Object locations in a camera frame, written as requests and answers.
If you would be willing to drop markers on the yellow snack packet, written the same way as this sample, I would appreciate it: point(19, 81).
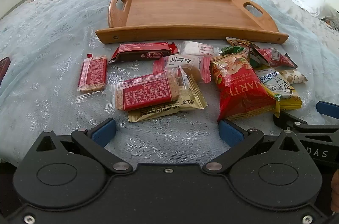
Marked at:
point(283, 91)

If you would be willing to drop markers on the pink white cracker packet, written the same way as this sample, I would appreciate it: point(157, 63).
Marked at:
point(185, 62)

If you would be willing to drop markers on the brown snack packet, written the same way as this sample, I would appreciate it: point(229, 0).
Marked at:
point(237, 42)

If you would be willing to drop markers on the long red snack packet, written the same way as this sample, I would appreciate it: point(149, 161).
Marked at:
point(274, 57)

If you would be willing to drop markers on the wooden tray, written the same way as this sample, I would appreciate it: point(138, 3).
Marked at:
point(185, 12)

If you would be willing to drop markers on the gold snack packet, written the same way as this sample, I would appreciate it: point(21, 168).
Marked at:
point(185, 105)

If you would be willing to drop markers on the beige nut packet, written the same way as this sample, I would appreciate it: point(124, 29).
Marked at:
point(292, 77)

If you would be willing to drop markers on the red nut bag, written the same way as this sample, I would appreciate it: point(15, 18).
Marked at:
point(238, 86)

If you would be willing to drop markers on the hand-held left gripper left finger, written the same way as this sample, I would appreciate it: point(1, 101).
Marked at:
point(103, 132)

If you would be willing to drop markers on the red cereal bar clear wrapper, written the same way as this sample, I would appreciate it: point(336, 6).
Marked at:
point(92, 73)
point(145, 90)

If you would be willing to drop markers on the person's right hand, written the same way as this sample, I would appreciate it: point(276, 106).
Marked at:
point(335, 191)

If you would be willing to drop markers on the white snack packet red print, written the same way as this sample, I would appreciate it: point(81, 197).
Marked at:
point(197, 48)

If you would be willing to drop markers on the dark red chocolate bar packet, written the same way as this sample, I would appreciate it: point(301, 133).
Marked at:
point(144, 53)

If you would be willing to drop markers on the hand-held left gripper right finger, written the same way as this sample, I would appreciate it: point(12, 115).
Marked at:
point(231, 134)

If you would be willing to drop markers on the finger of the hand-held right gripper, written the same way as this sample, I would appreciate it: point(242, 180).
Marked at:
point(290, 119)
point(327, 109)

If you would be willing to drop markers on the green snack packet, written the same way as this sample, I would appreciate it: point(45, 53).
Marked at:
point(233, 49)

